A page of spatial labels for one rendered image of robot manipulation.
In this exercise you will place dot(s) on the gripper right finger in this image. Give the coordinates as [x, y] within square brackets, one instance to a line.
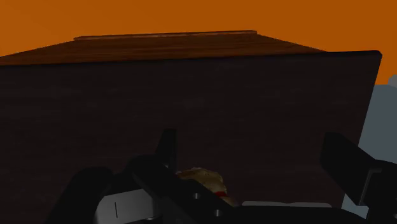
[381, 186]

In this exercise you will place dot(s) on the grey flat box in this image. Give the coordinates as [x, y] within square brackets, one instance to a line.
[130, 204]

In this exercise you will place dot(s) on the tan lumpy thing, red band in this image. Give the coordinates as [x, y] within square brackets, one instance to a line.
[206, 180]

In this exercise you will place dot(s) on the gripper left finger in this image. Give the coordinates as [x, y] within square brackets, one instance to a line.
[173, 192]

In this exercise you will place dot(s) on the dark brown wooden table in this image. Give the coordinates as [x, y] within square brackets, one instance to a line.
[217, 93]

